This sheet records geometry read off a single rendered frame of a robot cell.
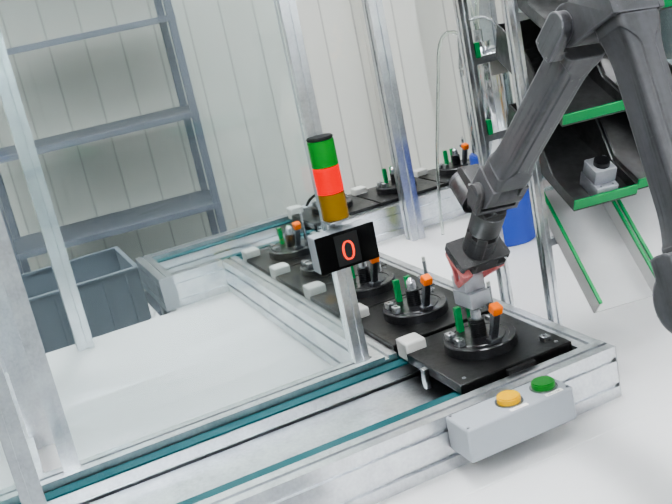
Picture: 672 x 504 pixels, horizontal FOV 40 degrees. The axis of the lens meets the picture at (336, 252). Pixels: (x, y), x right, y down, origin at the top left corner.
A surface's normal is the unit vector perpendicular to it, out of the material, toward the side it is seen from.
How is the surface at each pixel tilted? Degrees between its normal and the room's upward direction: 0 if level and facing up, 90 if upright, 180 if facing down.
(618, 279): 45
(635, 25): 67
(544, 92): 88
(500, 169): 80
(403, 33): 90
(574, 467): 0
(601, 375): 90
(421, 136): 90
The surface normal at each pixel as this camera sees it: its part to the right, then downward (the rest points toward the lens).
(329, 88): 0.29, 0.21
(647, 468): -0.20, -0.94
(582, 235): 0.03, -0.50
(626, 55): -0.89, 0.29
